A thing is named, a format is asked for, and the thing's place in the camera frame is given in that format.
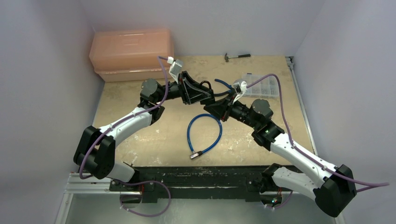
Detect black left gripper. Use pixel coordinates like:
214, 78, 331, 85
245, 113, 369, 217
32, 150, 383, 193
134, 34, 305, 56
155, 72, 211, 105

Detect blue cable lock loop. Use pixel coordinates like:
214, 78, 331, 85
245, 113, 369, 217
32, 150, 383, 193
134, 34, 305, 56
186, 113, 223, 160

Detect black lock body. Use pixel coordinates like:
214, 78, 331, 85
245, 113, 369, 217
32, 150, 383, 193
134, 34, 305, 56
199, 80, 213, 96

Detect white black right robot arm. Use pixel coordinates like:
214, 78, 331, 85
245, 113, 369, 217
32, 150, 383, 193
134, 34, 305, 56
204, 96, 357, 217

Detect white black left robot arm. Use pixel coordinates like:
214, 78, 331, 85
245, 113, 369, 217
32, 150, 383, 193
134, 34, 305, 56
73, 71, 215, 191

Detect clear plastic screw organizer box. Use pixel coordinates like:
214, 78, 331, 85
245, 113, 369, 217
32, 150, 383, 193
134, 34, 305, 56
241, 73, 279, 98

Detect orange plastic toolbox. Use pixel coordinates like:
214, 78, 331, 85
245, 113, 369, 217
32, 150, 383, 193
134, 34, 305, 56
89, 28, 174, 82

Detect blue handled pliers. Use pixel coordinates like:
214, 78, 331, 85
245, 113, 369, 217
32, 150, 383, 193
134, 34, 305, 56
213, 78, 235, 97

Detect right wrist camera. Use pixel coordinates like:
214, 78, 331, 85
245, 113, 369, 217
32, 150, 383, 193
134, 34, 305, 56
233, 79, 248, 104

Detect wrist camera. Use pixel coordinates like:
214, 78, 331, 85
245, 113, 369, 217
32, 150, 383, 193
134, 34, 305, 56
233, 79, 248, 104
167, 56, 184, 84

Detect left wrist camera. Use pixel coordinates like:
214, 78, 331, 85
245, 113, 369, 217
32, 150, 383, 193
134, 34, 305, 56
167, 56, 184, 84

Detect small black handled hammer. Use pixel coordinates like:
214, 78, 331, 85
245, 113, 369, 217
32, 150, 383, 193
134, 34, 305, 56
224, 53, 251, 63

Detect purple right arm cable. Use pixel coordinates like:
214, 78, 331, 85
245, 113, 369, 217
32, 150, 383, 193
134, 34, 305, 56
246, 73, 390, 211

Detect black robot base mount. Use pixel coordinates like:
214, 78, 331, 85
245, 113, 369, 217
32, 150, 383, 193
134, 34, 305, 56
110, 165, 319, 203

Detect aluminium frame rail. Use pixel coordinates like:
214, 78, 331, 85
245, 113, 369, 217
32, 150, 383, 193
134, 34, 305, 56
65, 173, 111, 194

